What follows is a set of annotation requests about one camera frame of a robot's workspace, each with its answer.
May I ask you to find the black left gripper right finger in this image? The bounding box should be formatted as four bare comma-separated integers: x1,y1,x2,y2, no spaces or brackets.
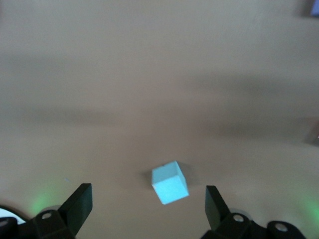
201,185,306,239

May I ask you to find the large table cover mat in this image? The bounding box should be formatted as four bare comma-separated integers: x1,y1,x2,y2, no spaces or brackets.
0,0,319,239

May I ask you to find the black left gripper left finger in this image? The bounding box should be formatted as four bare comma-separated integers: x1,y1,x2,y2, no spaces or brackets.
0,183,93,239

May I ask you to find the cyan foam cube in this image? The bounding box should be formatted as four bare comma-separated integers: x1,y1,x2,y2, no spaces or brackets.
151,160,189,206

